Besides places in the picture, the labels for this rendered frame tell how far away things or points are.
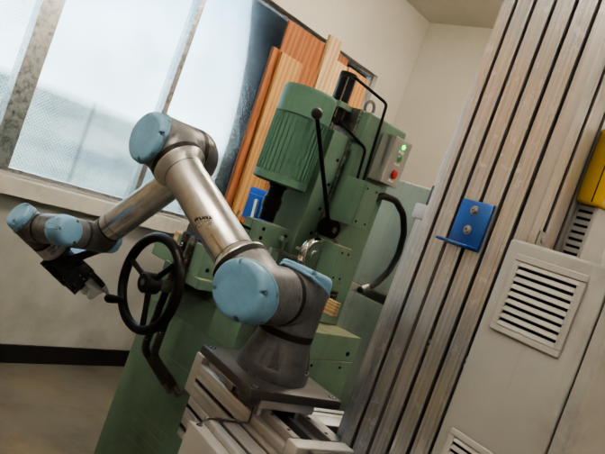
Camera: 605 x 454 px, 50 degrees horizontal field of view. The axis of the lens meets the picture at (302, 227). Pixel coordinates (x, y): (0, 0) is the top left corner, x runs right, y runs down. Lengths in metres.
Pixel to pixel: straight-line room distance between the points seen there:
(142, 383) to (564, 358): 1.43
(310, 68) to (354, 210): 1.97
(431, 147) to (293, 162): 2.66
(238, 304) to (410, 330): 0.33
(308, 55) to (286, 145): 1.96
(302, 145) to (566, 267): 1.12
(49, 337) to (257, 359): 2.20
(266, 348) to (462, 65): 3.61
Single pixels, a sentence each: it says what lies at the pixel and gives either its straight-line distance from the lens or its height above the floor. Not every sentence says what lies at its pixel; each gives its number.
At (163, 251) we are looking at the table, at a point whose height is 0.86.
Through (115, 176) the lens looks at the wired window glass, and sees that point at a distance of 3.36.
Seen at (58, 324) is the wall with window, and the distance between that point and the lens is 3.39.
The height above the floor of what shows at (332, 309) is 0.92.
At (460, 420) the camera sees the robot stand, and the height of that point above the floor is 0.93.
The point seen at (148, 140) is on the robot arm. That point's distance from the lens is 1.38.
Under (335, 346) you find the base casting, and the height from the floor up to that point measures 0.76.
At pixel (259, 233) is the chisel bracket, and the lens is 2.00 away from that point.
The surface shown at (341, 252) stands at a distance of 2.03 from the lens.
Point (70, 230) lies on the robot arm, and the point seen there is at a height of 0.92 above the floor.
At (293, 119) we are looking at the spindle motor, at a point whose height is 1.40.
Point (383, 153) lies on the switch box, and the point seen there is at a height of 1.41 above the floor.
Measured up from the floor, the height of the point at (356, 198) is 1.24.
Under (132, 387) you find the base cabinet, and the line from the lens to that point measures 2.16.
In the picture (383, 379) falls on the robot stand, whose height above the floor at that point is 0.90.
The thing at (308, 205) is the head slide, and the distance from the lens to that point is 2.06.
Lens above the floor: 1.17
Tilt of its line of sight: 2 degrees down
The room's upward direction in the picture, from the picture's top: 20 degrees clockwise
